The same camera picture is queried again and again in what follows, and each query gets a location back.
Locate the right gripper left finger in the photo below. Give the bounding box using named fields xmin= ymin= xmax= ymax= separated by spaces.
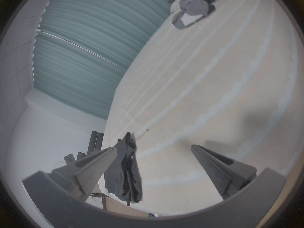
xmin=51 ymin=147 xmax=117 ymax=195

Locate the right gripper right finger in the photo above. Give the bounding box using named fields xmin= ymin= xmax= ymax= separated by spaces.
xmin=191 ymin=144 xmax=257 ymax=197

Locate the black T-shirt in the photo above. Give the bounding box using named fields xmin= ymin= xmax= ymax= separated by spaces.
xmin=104 ymin=132 xmax=144 ymax=206

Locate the pile of clothes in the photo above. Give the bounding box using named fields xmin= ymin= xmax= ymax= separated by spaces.
xmin=171 ymin=0 xmax=238 ymax=30

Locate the blue-green curtain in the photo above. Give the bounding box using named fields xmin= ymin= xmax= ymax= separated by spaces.
xmin=38 ymin=0 xmax=176 ymax=72
xmin=31 ymin=31 xmax=129 ymax=120

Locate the bed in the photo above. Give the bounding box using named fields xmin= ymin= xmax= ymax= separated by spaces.
xmin=98 ymin=0 xmax=302 ymax=217

